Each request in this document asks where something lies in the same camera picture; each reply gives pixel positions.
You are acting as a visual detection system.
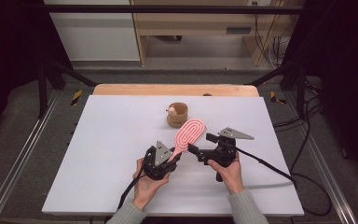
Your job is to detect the hanging cables behind desk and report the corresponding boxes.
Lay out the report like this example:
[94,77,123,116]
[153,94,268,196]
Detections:
[253,1,295,68]

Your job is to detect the light wooden desk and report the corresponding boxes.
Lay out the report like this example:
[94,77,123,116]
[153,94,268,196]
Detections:
[130,0,307,67]

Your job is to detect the pink hairbrush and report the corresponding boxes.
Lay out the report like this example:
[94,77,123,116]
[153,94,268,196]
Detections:
[167,118,207,162]

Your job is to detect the black metal stand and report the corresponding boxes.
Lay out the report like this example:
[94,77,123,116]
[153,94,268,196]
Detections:
[247,57,310,118]
[36,58,98,119]

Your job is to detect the person's left hand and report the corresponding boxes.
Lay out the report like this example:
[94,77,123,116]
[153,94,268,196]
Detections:
[132,158,171,210]

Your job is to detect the yellow black tape strip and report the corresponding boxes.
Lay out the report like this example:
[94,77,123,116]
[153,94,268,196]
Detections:
[269,91,287,105]
[70,90,84,106]

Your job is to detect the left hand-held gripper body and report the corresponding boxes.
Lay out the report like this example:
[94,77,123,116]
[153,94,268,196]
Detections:
[143,140,181,181]

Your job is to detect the white cabinet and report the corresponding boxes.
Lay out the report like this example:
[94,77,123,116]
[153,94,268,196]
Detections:
[43,0,142,62]

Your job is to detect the black curtain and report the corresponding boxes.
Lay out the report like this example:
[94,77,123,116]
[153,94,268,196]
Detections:
[281,0,358,190]
[0,0,73,144]

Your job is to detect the white table cover board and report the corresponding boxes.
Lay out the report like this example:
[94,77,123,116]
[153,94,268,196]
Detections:
[41,94,306,217]

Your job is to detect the black horizontal frame bar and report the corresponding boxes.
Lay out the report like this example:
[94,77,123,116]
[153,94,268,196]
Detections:
[43,4,311,15]

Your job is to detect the tan fabric storage pouch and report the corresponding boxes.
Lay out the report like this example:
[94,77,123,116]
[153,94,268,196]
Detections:
[166,102,189,129]

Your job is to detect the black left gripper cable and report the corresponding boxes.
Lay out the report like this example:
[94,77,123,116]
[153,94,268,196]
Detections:
[117,169,147,211]

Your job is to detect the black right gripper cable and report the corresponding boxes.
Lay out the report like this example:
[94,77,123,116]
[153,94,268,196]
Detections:
[235,147,333,217]

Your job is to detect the person's right hand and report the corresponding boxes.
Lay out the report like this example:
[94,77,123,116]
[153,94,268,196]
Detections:
[207,153,243,195]

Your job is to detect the bundle of black floor cables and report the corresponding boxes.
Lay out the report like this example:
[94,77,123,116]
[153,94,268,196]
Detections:
[272,76,325,175]

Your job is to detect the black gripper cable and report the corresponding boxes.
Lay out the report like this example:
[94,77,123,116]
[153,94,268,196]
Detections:
[117,169,147,211]
[235,147,333,217]

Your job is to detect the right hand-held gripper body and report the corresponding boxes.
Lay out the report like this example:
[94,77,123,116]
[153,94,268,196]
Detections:
[199,126,255,167]

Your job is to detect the aluminium floor rail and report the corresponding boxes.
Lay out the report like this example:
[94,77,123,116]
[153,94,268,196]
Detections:
[0,91,62,224]
[283,91,358,224]

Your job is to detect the light wooden table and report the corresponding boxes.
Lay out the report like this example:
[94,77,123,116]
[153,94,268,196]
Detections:
[92,83,260,97]

